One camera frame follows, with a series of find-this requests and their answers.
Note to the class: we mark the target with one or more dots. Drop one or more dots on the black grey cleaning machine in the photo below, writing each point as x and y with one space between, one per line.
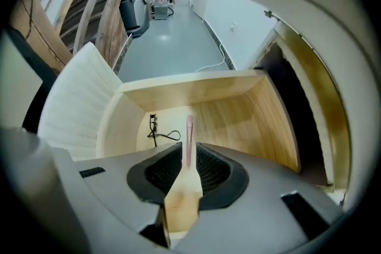
135 13

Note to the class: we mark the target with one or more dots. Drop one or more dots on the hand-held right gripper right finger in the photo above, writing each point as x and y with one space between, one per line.
262 196

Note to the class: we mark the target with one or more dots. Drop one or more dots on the metal cart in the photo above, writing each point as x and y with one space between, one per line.
163 9

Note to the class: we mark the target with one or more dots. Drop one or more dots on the small scissors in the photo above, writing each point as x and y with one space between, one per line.
154 134

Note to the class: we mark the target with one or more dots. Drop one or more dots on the white kidney-shaped desk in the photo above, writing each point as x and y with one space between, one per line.
297 9

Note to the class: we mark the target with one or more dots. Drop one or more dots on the large wooden drawer white front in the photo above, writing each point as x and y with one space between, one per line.
238 119

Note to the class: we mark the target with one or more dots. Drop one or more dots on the white wall socket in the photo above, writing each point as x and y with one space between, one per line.
232 27

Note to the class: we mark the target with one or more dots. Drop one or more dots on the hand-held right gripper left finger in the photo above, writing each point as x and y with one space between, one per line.
113 193

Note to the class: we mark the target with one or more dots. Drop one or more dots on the red pen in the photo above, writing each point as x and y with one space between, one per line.
189 139

